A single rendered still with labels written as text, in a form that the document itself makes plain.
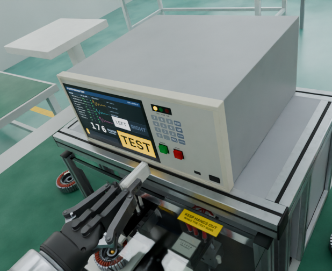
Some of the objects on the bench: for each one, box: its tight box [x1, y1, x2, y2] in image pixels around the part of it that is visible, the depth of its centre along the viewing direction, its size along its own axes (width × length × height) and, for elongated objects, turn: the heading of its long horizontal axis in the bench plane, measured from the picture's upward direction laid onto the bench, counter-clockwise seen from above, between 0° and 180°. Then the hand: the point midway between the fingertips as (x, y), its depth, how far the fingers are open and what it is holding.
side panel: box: [290, 109, 332, 261], centre depth 83 cm, size 28×3×32 cm, turn 159°
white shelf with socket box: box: [4, 18, 109, 66], centre depth 159 cm, size 35×37×46 cm
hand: (135, 178), depth 60 cm, fingers closed
